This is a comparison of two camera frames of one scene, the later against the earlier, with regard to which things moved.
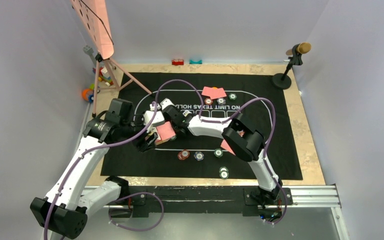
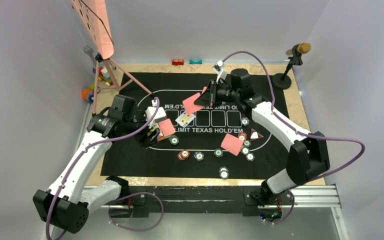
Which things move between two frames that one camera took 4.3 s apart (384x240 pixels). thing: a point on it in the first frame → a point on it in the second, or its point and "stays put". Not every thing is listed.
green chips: x=223 y=172 stays put
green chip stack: x=218 y=153 stays put
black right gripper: x=179 y=111 → x=209 y=97
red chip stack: x=183 y=154 stays put
